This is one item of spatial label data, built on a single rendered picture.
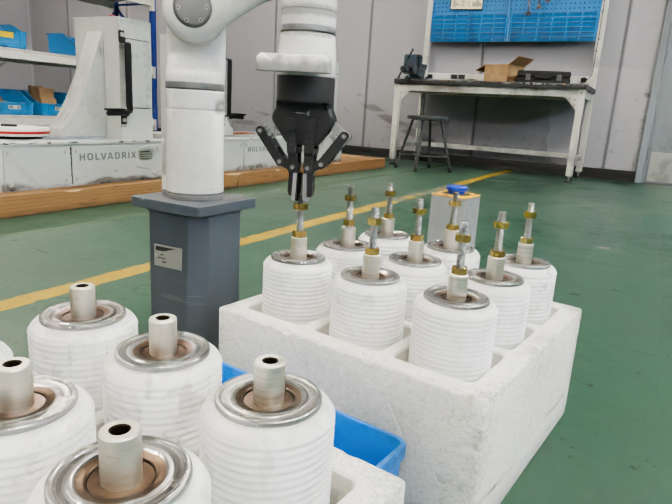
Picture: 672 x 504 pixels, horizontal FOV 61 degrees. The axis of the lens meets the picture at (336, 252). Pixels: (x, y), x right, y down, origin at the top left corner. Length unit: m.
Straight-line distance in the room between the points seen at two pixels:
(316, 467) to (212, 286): 0.58
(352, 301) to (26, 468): 0.41
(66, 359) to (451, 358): 0.38
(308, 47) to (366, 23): 5.65
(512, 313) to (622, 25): 5.06
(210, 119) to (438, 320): 0.49
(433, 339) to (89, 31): 2.58
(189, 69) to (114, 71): 1.97
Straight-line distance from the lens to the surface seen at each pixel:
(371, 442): 0.66
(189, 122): 0.92
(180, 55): 0.98
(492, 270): 0.76
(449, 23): 5.89
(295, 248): 0.78
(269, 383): 0.40
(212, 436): 0.40
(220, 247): 0.94
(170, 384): 0.46
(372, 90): 6.27
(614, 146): 5.65
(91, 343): 0.55
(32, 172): 2.53
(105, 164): 2.73
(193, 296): 0.94
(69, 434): 0.42
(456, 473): 0.66
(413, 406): 0.65
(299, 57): 0.70
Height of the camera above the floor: 0.45
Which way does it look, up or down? 14 degrees down
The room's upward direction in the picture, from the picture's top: 3 degrees clockwise
